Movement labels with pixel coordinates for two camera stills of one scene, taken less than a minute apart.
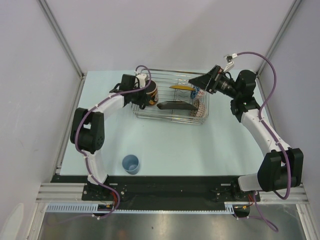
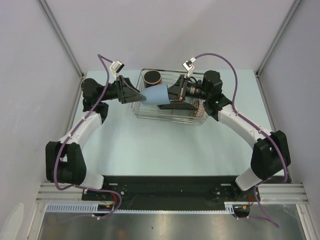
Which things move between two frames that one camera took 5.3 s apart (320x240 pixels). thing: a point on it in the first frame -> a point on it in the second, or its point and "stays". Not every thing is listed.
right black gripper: x=210 y=80 -> x=177 y=92
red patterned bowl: x=201 y=112 stays
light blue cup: x=131 y=164 -> x=156 y=95
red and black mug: x=152 y=92 -> x=152 y=78
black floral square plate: x=177 y=105 stays
